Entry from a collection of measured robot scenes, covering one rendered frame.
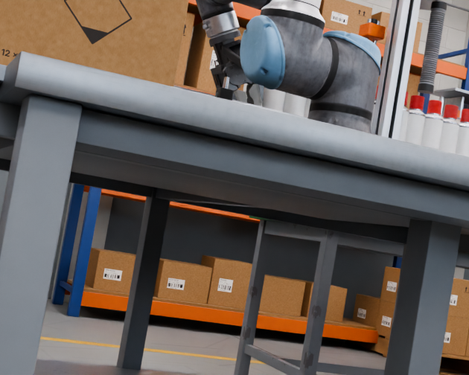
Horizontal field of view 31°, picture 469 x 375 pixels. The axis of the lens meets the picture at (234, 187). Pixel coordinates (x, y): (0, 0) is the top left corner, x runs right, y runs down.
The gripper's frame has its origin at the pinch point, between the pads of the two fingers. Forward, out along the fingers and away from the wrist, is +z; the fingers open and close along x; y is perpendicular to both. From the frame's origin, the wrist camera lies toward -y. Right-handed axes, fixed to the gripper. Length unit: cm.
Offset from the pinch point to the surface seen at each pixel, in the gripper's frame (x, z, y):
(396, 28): -31.9, -9.9, -15.4
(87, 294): -20, 102, 358
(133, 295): 20, 45, 78
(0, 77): 61, -21, -65
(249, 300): -54, 93, 177
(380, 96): -24.4, 3.1, -13.5
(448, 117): -51, 16, 0
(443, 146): -46, 22, -1
